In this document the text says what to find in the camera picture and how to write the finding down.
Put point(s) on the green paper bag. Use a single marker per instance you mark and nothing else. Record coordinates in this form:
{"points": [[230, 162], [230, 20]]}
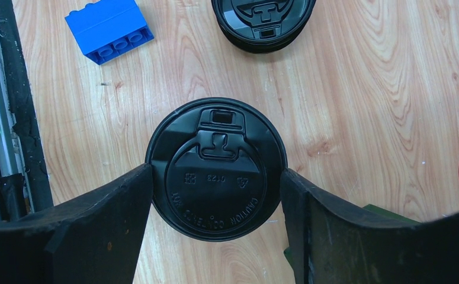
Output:
{"points": [[390, 213]]}

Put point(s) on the stack of black lids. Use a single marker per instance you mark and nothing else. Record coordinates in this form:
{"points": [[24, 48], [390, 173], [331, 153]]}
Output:
{"points": [[262, 26]]}

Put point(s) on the blue toy brick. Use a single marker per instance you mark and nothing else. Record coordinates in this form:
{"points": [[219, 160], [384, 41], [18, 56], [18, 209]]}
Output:
{"points": [[107, 29]]}

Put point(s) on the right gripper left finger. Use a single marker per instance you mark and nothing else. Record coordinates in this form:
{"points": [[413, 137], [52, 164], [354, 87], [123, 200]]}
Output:
{"points": [[93, 238]]}

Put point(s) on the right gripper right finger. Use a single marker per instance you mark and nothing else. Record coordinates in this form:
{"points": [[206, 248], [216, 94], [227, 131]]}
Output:
{"points": [[334, 241]]}

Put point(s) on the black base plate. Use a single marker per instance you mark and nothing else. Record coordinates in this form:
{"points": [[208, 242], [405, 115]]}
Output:
{"points": [[24, 182]]}

